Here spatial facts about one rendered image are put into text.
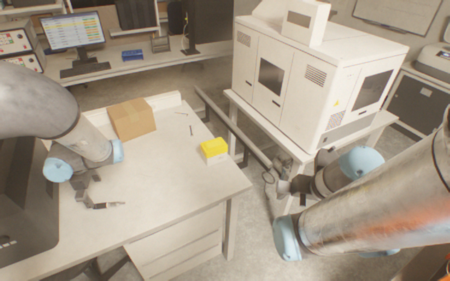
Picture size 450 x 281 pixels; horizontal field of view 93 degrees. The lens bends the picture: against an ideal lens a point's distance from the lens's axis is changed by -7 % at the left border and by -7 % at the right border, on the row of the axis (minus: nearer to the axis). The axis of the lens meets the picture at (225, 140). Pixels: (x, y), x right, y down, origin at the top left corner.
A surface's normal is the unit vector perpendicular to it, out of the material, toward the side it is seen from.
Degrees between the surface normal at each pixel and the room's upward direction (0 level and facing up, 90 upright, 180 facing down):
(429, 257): 0
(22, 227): 90
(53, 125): 113
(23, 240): 90
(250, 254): 0
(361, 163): 25
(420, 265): 0
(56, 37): 86
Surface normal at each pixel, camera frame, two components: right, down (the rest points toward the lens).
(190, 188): 0.02, -0.77
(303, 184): 0.09, -0.43
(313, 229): -0.97, 0.17
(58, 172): 0.32, 0.61
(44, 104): 0.96, 0.10
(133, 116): 0.60, 0.52
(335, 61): -0.88, 0.29
